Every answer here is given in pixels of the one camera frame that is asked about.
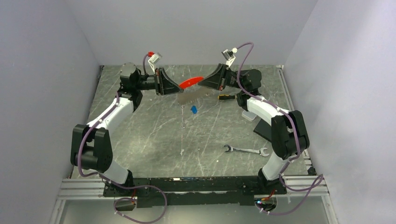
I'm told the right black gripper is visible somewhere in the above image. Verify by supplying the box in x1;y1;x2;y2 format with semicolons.
198;64;247;91

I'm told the black flat plate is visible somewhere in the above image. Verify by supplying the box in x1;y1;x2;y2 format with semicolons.
253;119;272;142

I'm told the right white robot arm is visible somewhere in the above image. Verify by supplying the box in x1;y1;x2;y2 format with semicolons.
198;64;310;194

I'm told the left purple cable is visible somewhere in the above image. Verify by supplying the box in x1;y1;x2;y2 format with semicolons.
77;53;168;224

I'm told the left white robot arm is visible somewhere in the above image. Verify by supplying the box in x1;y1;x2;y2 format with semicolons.
71;63;184;196

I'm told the silver combination wrench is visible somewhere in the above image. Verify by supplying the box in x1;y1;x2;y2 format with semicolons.
224;144;270;157

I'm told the aluminium frame rail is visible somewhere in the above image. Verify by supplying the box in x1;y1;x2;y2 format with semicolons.
49;175;339;224

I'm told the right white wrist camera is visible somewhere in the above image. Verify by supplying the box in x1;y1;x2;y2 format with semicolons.
221;48;238;67

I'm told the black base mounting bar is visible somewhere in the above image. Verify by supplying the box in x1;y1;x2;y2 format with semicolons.
104;175;287;208

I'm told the yellow black screwdriver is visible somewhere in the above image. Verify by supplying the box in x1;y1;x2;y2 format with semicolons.
218;94;237;100

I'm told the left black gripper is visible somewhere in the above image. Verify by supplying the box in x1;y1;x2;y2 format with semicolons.
134;68;183;96

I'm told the blue tagged key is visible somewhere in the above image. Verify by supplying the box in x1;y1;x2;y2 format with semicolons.
191;105;198;114

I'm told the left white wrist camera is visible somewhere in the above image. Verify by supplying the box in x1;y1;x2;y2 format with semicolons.
148;51;162;73

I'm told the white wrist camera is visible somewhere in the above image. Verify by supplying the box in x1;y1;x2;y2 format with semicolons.
148;51;162;73
221;48;238;67

